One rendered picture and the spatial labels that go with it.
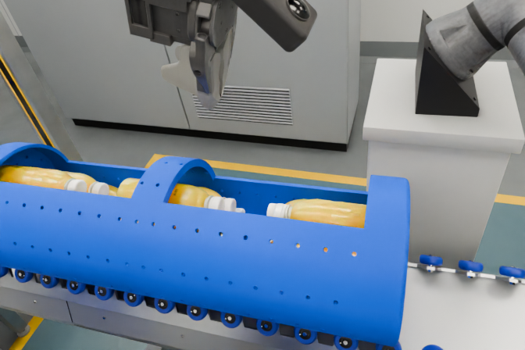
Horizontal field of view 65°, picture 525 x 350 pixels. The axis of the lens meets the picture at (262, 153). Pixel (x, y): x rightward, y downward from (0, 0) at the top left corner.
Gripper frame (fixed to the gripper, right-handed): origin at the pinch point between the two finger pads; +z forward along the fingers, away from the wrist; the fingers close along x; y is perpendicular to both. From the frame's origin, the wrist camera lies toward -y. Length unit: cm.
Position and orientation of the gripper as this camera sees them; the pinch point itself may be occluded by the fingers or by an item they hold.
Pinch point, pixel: (216, 100)
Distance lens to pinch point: 46.0
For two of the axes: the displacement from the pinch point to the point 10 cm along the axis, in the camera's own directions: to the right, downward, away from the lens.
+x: -2.7, 7.1, -6.4
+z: -1.0, 6.5, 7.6
